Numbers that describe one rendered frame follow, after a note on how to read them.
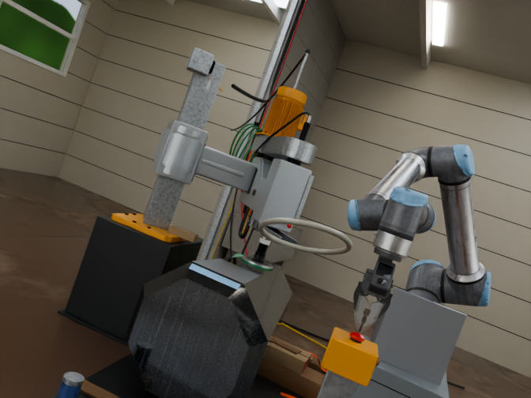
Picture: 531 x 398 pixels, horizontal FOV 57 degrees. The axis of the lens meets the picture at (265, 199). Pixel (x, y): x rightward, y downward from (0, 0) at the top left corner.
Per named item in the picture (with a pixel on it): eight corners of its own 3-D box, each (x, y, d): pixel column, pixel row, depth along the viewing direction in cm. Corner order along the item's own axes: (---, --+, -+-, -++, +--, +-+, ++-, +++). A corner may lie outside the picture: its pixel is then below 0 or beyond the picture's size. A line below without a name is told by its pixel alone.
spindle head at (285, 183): (246, 217, 336) (267, 156, 335) (274, 227, 342) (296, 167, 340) (256, 227, 302) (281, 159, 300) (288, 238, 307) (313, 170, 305)
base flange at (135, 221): (107, 218, 346) (110, 212, 346) (140, 218, 394) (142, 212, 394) (167, 242, 335) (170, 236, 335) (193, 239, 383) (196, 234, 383)
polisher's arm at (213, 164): (151, 161, 342) (163, 127, 341) (152, 159, 375) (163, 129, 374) (249, 195, 359) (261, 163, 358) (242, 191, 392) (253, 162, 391)
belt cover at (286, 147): (249, 154, 389) (256, 134, 389) (277, 165, 396) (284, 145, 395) (279, 159, 297) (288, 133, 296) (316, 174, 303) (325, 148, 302)
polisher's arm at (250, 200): (233, 212, 385) (254, 154, 383) (260, 221, 391) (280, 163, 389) (251, 229, 314) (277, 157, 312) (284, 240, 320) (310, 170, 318)
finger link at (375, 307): (371, 332, 127) (383, 298, 127) (370, 337, 121) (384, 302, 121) (359, 327, 128) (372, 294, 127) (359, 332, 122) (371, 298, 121)
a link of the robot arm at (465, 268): (451, 287, 221) (431, 138, 187) (494, 290, 212) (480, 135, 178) (446, 311, 210) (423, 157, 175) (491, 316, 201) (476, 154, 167)
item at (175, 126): (140, 167, 350) (159, 114, 348) (160, 172, 384) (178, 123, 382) (182, 184, 342) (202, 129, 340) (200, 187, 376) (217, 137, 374)
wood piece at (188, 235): (166, 232, 349) (169, 225, 349) (171, 231, 360) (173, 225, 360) (192, 242, 348) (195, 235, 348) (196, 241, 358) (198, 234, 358)
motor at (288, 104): (255, 133, 385) (272, 86, 384) (290, 148, 393) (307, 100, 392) (263, 133, 358) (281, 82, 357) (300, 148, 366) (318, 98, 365)
